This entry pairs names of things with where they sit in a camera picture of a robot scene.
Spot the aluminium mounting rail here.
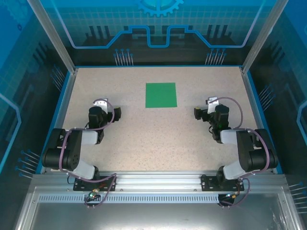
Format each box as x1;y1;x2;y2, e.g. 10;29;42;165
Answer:
32;171;287;193

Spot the brass connector with green light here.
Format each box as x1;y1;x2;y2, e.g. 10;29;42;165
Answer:
87;188;100;199

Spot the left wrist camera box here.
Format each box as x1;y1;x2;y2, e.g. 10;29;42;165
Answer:
93;98;108;112

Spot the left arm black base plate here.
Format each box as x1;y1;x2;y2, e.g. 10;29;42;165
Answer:
73;176;118;192

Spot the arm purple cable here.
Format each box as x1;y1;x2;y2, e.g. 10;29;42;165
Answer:
59;97;118;209
208;96;271;208

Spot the aluminium frame post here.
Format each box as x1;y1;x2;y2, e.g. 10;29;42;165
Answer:
26;0;79;75
241;0;283;75

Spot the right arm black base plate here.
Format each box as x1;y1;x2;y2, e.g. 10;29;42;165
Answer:
201;174;245;192

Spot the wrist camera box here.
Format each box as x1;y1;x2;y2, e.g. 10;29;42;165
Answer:
206;97;219;115
93;98;108;112

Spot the green square paper sheet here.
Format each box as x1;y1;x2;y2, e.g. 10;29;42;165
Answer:
144;82;178;109

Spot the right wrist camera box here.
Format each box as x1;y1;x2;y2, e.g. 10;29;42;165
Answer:
206;97;219;115

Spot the brass connector with orange wires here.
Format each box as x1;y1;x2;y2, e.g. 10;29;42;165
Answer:
225;191;241;200

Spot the brushed steel tray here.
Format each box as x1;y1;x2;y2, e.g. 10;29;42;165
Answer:
14;186;300;230

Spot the slotted grey cable duct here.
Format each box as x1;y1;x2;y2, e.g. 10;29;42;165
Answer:
38;194;279;202

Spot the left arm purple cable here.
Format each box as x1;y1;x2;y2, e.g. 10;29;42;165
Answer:
59;97;118;209

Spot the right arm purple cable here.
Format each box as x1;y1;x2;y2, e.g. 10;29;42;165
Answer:
208;96;271;208

